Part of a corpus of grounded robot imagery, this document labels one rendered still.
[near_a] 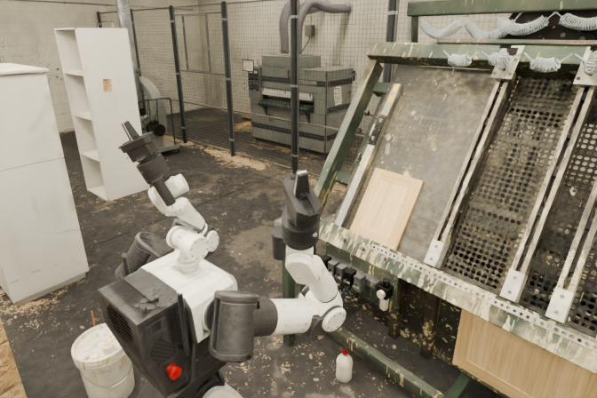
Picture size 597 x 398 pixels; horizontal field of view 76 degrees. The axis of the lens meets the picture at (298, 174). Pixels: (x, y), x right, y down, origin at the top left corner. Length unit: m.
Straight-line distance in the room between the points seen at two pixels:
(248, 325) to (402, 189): 1.45
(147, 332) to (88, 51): 4.29
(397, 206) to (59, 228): 2.63
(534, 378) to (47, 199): 3.33
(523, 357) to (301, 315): 1.45
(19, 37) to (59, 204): 6.22
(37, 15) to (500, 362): 9.17
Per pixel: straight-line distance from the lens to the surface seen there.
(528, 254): 1.92
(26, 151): 3.37
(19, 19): 9.43
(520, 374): 2.37
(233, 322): 0.96
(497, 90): 2.23
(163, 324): 1.03
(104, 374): 2.55
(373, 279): 2.16
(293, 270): 0.94
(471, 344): 2.40
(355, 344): 2.61
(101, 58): 5.10
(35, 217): 3.51
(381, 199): 2.25
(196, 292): 1.04
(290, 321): 1.05
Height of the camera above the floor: 1.97
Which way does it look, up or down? 20 degrees down
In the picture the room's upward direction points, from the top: straight up
